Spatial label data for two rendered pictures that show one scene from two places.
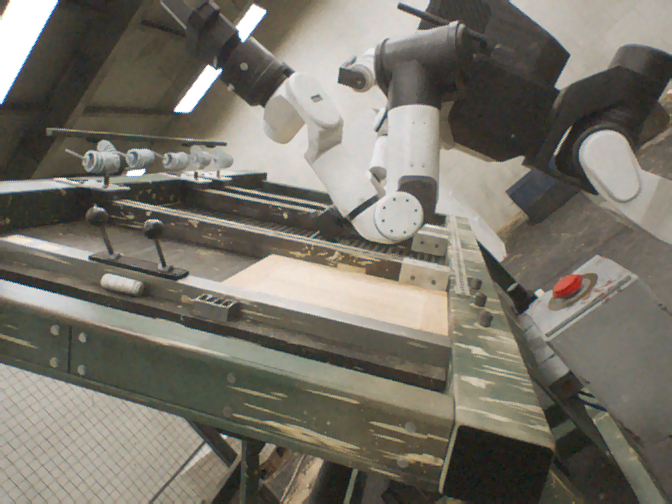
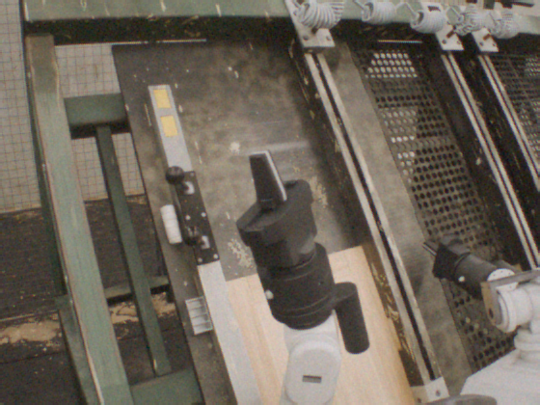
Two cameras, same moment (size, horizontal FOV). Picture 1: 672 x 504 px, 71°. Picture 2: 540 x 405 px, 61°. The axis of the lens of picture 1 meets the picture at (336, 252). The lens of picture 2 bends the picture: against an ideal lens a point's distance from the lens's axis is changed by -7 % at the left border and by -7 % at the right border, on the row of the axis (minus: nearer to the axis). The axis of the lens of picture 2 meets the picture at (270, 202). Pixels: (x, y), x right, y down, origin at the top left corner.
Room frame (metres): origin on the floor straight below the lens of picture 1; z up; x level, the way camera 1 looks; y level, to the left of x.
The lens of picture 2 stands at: (0.36, -0.44, 1.77)
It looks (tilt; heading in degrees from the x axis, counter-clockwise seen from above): 19 degrees down; 43
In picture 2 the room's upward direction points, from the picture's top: straight up
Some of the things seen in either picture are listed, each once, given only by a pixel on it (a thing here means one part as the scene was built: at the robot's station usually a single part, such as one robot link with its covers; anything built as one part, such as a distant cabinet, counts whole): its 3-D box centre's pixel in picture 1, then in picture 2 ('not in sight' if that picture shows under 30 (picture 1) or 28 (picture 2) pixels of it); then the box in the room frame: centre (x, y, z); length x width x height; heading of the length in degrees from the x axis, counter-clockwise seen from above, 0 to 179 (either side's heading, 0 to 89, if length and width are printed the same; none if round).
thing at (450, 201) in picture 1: (419, 196); not in sight; (5.08, -1.08, 1.03); 0.61 x 0.58 x 2.05; 158
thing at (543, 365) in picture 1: (566, 338); not in sight; (1.01, -0.24, 0.69); 0.50 x 0.14 x 0.24; 163
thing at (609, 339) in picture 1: (622, 346); not in sight; (0.57, -0.18, 0.84); 0.12 x 0.12 x 0.18; 73
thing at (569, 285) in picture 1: (570, 289); not in sight; (0.57, -0.18, 0.93); 0.04 x 0.04 x 0.02
